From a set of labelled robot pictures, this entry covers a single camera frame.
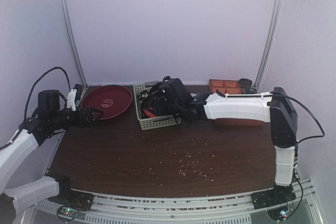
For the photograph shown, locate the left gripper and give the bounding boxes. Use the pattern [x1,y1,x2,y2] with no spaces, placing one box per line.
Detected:
[49,106,103,130]

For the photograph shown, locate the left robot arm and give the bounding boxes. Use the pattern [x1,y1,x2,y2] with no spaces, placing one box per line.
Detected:
[1,89,103,215]

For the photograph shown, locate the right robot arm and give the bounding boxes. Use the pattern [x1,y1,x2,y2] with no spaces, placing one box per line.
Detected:
[148,77,298,204]

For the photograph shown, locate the dark ties in basket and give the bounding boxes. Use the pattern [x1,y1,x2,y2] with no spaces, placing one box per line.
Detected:
[136,90,157,118]

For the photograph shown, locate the red round tray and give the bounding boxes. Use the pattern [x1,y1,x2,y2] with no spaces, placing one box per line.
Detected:
[81,85,133,120]

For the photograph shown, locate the beige plastic basket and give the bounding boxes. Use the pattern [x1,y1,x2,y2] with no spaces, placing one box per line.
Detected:
[133,81,182,131]

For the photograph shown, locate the orange compartment organizer box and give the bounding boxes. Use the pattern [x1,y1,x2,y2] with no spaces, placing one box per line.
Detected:
[209,79,263,126]

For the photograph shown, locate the rolled dark tie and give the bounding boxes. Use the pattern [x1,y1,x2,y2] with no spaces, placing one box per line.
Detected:
[238,78,253,88]

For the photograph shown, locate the rolled patterned tie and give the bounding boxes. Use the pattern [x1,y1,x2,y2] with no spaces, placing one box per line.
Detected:
[242,86,258,94]

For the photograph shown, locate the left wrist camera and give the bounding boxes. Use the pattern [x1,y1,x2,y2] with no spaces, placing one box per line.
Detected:
[66,84,83,111]

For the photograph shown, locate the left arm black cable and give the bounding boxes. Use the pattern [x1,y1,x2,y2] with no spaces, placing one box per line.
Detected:
[23,67,72,120]

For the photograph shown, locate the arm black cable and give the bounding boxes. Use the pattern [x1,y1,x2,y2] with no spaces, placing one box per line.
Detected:
[270,91,326,143]
[23,67,72,120]

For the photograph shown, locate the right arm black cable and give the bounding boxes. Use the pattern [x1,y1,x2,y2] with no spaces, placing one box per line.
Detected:
[270,91,326,143]

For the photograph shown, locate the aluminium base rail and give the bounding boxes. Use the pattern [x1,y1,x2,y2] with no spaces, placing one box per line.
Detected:
[21,179,325,223]

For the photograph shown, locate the left aluminium frame post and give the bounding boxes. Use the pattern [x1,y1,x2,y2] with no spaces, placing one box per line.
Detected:
[60,0,88,88]

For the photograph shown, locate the aluminium frame post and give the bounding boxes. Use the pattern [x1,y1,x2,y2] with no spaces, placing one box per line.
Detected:
[254,0,284,91]
[60,0,88,88]

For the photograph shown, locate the right aluminium frame post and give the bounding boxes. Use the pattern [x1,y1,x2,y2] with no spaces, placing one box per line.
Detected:
[254,0,284,91]

